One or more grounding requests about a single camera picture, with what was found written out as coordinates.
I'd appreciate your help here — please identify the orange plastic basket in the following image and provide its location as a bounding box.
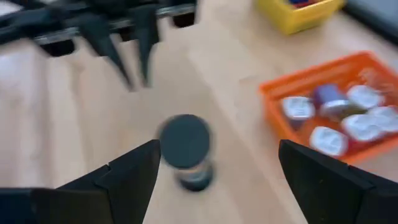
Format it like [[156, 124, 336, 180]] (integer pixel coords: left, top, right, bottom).
[[258, 51, 398, 166]]

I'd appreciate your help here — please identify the yellow plastic basket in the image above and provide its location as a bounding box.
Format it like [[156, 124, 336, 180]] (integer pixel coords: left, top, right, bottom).
[[255, 0, 345, 35]]

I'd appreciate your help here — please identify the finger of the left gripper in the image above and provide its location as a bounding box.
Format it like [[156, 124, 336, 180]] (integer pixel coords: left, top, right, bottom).
[[79, 14, 134, 91], [132, 4, 161, 88]]

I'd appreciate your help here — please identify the red power adapter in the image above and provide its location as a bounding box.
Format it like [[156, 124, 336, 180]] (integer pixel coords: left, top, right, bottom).
[[309, 126, 351, 158]]

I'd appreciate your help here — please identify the black aluminium table frame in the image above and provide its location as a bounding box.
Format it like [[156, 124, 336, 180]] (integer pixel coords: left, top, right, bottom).
[[343, 0, 398, 44]]

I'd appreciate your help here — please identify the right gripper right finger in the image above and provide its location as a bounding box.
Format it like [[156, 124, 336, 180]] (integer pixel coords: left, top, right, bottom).
[[278, 139, 398, 224]]

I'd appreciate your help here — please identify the orange sand black hourglass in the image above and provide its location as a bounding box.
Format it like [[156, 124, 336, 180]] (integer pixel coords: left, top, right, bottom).
[[157, 113, 216, 192]]

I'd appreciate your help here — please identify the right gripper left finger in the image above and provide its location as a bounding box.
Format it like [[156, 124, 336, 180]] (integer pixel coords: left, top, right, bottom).
[[0, 139, 162, 224]]

